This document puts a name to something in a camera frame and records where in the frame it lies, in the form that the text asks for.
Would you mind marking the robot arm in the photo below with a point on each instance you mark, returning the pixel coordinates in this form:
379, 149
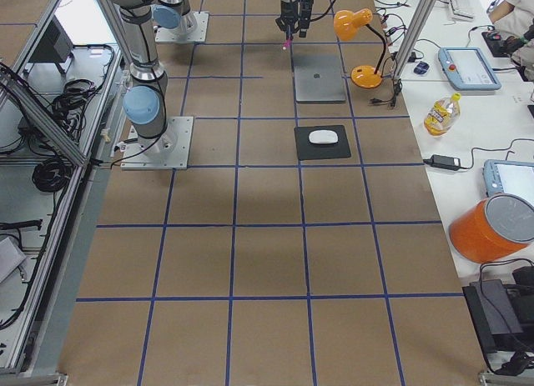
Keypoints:
182, 7
138, 17

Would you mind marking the black power adapter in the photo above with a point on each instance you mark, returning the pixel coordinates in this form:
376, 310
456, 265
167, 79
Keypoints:
443, 162

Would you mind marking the white keyboard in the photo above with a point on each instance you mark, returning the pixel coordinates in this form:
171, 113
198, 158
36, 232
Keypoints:
461, 10

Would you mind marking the orange cylindrical container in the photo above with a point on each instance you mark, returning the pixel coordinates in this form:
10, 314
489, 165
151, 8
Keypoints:
495, 228

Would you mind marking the silver laptop notebook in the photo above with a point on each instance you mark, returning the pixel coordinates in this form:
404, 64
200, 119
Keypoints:
318, 79

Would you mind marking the seated person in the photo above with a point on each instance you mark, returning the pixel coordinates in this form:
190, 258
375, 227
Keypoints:
513, 18

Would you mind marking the black mousepad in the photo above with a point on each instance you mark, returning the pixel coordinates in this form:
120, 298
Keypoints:
307, 151

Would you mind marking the blue teach pendant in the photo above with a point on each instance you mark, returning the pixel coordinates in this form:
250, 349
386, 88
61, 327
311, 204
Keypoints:
467, 69
512, 177

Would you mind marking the white computer mouse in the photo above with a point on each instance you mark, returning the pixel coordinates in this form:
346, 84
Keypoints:
323, 136

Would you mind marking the black equipment box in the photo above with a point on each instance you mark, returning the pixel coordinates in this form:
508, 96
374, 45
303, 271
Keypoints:
493, 316

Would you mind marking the aluminium frame post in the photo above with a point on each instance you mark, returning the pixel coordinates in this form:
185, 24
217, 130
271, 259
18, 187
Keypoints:
418, 20

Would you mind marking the yellow drink bottle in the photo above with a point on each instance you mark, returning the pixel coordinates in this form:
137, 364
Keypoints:
443, 115

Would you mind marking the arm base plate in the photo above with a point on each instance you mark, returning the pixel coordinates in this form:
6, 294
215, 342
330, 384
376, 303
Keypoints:
174, 28
171, 150

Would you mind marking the small blue device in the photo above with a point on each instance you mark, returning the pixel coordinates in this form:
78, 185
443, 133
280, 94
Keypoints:
421, 68

